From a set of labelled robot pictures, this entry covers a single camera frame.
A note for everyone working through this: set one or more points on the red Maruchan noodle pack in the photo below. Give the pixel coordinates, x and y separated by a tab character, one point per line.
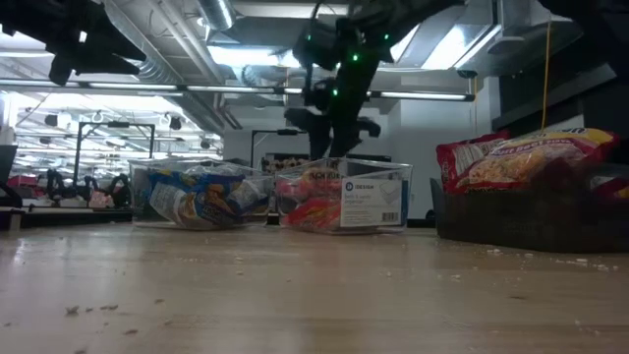
611	188
464	159
531	157

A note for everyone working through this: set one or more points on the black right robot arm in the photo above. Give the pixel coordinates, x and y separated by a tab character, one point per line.
408	7

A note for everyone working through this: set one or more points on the suspended linear light rail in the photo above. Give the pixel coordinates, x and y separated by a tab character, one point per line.
231	89

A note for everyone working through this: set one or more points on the orange Maruchan noodle pack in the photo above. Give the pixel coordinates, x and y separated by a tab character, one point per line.
314	216
322	174
304	189

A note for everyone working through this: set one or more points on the smoky clear plastic bin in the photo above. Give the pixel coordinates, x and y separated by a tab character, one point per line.
516	221

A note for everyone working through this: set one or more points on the round silver ventilation duct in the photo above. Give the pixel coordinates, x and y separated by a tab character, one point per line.
216	12

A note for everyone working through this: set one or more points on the blue Maruchan noodle pack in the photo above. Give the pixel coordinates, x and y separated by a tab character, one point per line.
255	196
201	199

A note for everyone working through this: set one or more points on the clear plastic bin with label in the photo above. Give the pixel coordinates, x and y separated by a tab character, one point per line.
373	201

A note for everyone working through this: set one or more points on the silver rectangular ventilation duct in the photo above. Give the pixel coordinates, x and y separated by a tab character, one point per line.
516	29

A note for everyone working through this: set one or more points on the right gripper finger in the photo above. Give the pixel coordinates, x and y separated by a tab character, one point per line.
345	142
320	142

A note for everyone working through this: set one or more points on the black frame stand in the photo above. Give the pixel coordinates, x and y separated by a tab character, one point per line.
253	147
78	147

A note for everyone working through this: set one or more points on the black background robot arm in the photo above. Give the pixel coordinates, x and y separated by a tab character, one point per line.
54	184
120	189

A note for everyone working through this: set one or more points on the silver spiral ventilation duct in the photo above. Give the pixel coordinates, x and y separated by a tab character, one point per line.
157	69

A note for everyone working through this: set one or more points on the black background table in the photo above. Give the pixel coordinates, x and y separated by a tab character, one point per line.
74	216

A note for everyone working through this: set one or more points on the black monitor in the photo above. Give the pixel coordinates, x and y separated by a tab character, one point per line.
6	167

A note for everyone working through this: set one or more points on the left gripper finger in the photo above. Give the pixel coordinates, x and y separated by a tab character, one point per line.
123	46
113	68

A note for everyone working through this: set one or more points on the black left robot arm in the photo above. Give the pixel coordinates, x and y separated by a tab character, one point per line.
19	15

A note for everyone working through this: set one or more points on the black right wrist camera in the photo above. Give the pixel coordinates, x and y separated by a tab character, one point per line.
317	46

